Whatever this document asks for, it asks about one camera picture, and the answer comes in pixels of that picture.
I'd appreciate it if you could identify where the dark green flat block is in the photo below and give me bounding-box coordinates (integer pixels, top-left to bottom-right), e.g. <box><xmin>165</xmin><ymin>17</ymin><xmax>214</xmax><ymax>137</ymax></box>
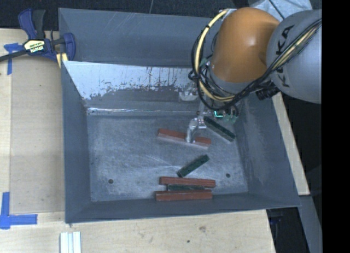
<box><xmin>203</xmin><ymin>116</ymin><xmax>236</xmax><ymax>143</ymax></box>
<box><xmin>176</xmin><ymin>154</ymin><xmax>211</xmax><ymax>179</ymax></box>
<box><xmin>167</xmin><ymin>184</ymin><xmax>206</xmax><ymax>192</ymax></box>

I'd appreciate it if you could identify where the red-brown flat block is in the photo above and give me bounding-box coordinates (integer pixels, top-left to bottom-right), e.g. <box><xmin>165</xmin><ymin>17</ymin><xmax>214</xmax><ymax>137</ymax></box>
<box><xmin>156</xmin><ymin>128</ymin><xmax>212</xmax><ymax>150</ymax></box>
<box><xmin>159</xmin><ymin>176</ymin><xmax>217</xmax><ymax>189</ymax></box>
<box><xmin>154</xmin><ymin>189</ymin><xmax>214</xmax><ymax>202</ymax></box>

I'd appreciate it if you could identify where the grey metal bin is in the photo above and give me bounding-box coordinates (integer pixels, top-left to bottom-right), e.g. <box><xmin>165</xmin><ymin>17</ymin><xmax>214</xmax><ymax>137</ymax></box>
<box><xmin>57</xmin><ymin>7</ymin><xmax>302</xmax><ymax>224</ymax></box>

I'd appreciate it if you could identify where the black cylinder on white bracket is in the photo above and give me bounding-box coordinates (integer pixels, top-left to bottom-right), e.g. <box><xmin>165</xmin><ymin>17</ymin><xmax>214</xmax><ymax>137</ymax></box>
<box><xmin>255</xmin><ymin>85</ymin><xmax>281</xmax><ymax>101</ymax></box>

